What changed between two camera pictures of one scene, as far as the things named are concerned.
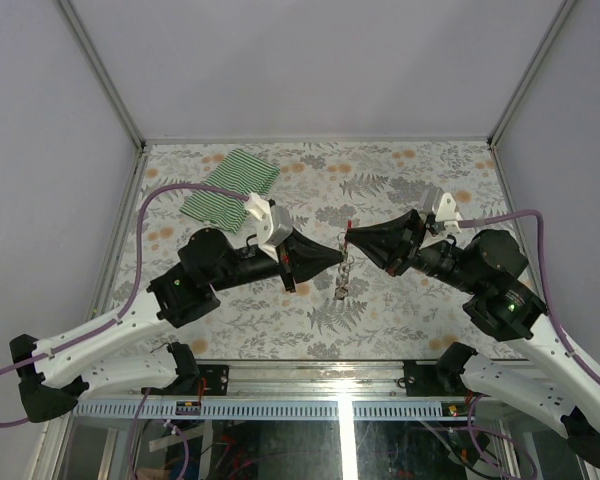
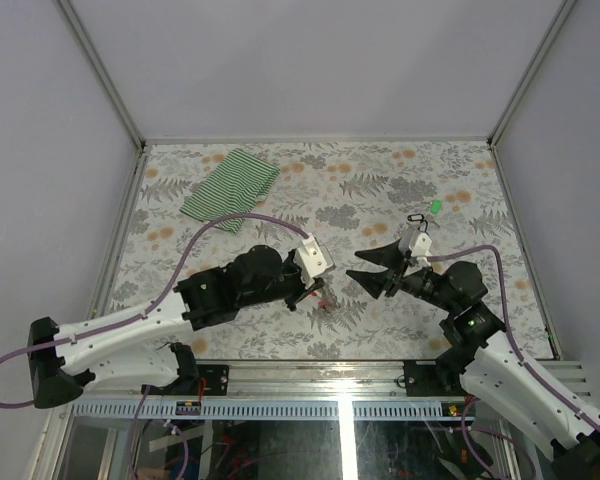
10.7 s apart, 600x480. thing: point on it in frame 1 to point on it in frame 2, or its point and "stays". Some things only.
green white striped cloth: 241,172 stays
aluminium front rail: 307,381 stays
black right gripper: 394,244 to 391,279
